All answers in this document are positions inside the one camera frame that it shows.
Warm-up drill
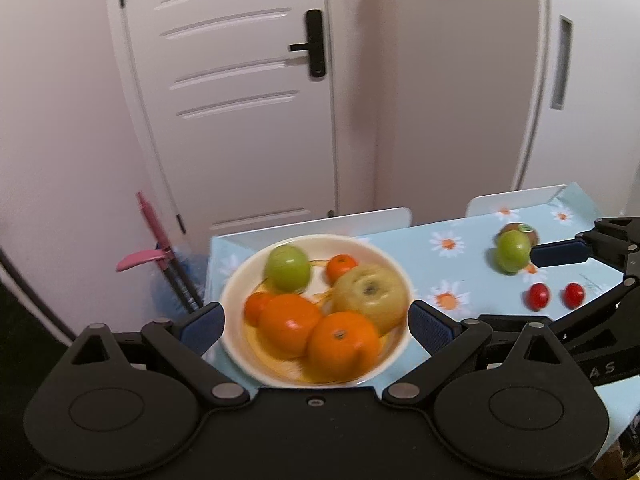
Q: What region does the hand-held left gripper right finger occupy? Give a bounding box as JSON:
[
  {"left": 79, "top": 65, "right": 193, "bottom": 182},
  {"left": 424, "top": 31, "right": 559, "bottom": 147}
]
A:
[{"left": 382, "top": 301, "right": 583, "bottom": 407}]

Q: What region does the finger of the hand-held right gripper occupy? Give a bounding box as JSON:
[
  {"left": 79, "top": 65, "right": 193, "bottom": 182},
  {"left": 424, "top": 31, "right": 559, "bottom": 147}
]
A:
[
  {"left": 479, "top": 279, "right": 640, "bottom": 345},
  {"left": 530, "top": 217, "right": 640, "bottom": 282}
]

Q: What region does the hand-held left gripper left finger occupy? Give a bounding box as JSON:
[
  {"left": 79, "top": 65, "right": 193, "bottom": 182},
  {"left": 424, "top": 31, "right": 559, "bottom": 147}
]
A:
[{"left": 47, "top": 302, "right": 251, "bottom": 408}]

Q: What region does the cream bowl with cartoon print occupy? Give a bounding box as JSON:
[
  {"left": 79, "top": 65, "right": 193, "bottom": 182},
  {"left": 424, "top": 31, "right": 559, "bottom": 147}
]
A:
[{"left": 220, "top": 234, "right": 414, "bottom": 389}]

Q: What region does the green apple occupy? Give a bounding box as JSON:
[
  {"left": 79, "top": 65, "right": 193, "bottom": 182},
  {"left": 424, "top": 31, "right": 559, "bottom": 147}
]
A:
[
  {"left": 265, "top": 244, "right": 311, "bottom": 294},
  {"left": 495, "top": 230, "right": 533, "bottom": 275}
]

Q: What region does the small orange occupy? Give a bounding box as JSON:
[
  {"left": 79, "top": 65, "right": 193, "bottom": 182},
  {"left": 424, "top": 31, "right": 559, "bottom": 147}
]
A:
[
  {"left": 326, "top": 254, "right": 359, "bottom": 283},
  {"left": 243, "top": 292, "right": 274, "bottom": 326}
]

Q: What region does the yellow-green large apple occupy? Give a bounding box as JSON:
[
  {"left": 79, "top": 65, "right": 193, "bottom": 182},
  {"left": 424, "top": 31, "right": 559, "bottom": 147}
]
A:
[{"left": 332, "top": 263, "right": 409, "bottom": 336}]

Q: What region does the large orange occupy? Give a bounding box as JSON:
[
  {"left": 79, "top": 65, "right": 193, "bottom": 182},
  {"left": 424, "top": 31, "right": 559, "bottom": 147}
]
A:
[
  {"left": 306, "top": 311, "right": 382, "bottom": 381},
  {"left": 257, "top": 293, "right": 323, "bottom": 359}
]

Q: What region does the brown kiwi with sticker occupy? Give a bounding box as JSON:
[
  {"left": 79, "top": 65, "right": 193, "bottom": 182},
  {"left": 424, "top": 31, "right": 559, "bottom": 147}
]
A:
[{"left": 500, "top": 222, "right": 541, "bottom": 247}]

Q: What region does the red cherry tomato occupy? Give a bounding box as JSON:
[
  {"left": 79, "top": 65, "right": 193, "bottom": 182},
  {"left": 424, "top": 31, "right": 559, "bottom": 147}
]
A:
[
  {"left": 563, "top": 282, "right": 586, "bottom": 309},
  {"left": 527, "top": 283, "right": 551, "bottom": 310}
]

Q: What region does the white chair back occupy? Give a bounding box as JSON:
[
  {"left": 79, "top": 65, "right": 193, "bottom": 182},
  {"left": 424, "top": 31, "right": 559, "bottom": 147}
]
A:
[
  {"left": 214, "top": 207, "right": 413, "bottom": 248},
  {"left": 465, "top": 184, "right": 567, "bottom": 219}
]

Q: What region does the daisy print light blue tablecloth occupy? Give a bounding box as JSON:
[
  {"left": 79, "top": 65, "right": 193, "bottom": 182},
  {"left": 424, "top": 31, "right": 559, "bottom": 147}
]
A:
[{"left": 202, "top": 182, "right": 640, "bottom": 461}]

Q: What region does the pink broom and dustpan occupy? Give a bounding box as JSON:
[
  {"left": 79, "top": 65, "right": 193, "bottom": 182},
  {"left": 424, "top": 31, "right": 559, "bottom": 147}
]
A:
[{"left": 116, "top": 191, "right": 203, "bottom": 313}]

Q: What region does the white wardrobe door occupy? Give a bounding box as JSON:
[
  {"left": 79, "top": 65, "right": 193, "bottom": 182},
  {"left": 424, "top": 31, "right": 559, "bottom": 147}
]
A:
[{"left": 510, "top": 0, "right": 640, "bottom": 211}]

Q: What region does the white panelled door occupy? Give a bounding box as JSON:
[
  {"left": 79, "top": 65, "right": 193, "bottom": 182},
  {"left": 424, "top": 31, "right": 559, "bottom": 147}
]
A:
[{"left": 104, "top": 0, "right": 341, "bottom": 233}]

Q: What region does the grey recessed wardrobe handle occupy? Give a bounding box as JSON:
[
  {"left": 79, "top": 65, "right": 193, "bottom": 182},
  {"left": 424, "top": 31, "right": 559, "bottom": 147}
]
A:
[{"left": 550, "top": 15, "right": 574, "bottom": 111}]

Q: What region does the black door handle lock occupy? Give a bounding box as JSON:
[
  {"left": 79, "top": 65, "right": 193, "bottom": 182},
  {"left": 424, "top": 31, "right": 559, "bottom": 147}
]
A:
[{"left": 289, "top": 9, "right": 327, "bottom": 80}]

